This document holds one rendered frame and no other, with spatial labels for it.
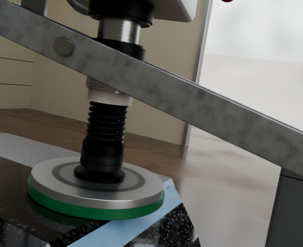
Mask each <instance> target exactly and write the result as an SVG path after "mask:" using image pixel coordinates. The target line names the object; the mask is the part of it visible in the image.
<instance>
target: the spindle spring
mask: <svg viewBox="0 0 303 247"><path fill-rule="evenodd" d="M89 103H90V105H91V107H89V110H90V111H91V112H89V113H88V115H89V116H90V117H89V118H88V119H87V121H88V122H89V123H88V124H87V127H88V128H87V129H86V132H87V134H86V135H85V137H86V138H87V139H89V140H92V141H97V142H108V143H113V142H118V144H123V139H124V133H125V131H124V129H125V128H126V126H125V124H126V118H127V114H126V113H127V112H128V109H127V107H128V106H121V105H112V104H105V103H99V102H94V101H90V102H89ZM98 107H102V108H113V109H119V110H110V109H101V108H98ZM97 113H104V114H119V115H116V116H115V115H102V114H97ZM96 118H97V119H104V120H119V121H103V120H96ZM95 124H101V125H118V126H100V125H95ZM95 130H102V131H116V132H100V131H95ZM117 131H119V132H117ZM94 135H97V136H105V137H116V138H104V137H96V136H94ZM117 136H118V137H117Z"/></svg>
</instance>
